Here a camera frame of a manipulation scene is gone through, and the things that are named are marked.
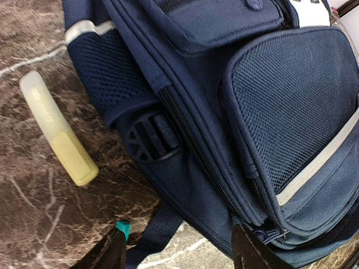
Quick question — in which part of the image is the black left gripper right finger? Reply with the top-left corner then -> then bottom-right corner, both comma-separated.
231,224 -> 292,269

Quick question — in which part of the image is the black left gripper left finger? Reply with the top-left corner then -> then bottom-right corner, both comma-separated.
71,226 -> 127,269

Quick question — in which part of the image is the yellow highlighter pen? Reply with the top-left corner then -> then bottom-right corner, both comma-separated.
19,71 -> 99,186

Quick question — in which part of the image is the navy blue student backpack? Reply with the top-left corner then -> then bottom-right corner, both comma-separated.
63,1 -> 358,268

